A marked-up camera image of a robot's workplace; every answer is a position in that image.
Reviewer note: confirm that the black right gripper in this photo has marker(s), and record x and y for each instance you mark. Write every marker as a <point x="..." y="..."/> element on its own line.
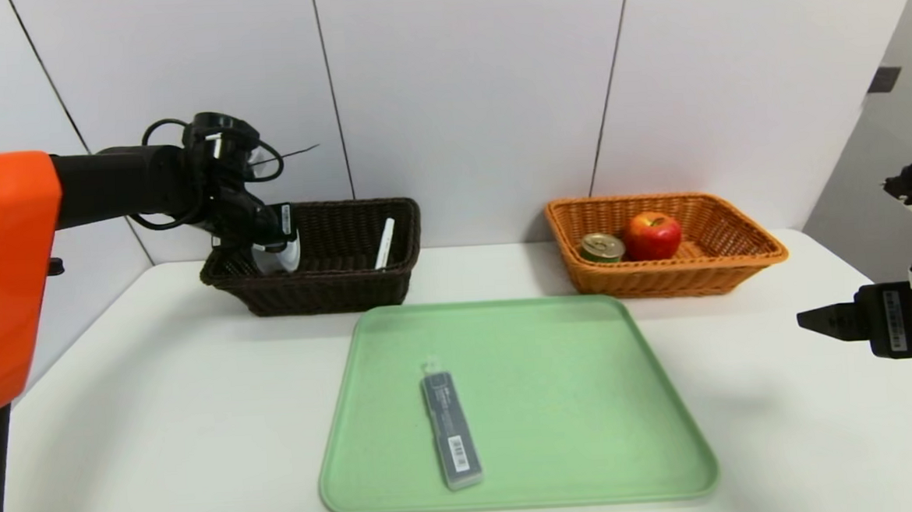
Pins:
<point x="891" y="321"/>

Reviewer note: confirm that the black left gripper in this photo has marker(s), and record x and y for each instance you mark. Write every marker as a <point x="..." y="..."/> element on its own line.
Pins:
<point x="282" y="222"/>

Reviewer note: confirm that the clear tape roll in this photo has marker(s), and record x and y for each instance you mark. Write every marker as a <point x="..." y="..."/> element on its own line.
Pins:
<point x="276" y="257"/>

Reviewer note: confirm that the white marker pen black cap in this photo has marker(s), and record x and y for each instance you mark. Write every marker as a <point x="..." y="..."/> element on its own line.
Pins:
<point x="384" y="244"/>

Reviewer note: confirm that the red yellow apple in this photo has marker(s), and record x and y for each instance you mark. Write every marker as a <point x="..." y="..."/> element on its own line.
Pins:
<point x="652" y="236"/>

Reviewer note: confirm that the tin can gold lid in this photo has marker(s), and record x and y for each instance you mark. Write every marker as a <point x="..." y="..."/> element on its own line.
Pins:
<point x="601" y="248"/>

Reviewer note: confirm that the clear grey pencil lead case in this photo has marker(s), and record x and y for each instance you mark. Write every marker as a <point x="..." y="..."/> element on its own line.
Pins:
<point x="451" y="428"/>

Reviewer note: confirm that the dark brown wicker basket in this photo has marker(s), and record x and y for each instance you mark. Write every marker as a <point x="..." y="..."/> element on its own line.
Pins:
<point x="333" y="294"/>

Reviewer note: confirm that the orange wicker basket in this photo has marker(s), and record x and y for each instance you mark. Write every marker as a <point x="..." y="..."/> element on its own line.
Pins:
<point x="699" y="274"/>

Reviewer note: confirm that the light green plastic tray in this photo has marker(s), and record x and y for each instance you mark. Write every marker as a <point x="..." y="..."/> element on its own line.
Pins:
<point x="557" y="407"/>

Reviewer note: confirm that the dark wall plate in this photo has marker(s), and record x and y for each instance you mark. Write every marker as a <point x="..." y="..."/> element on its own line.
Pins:
<point x="884" y="79"/>

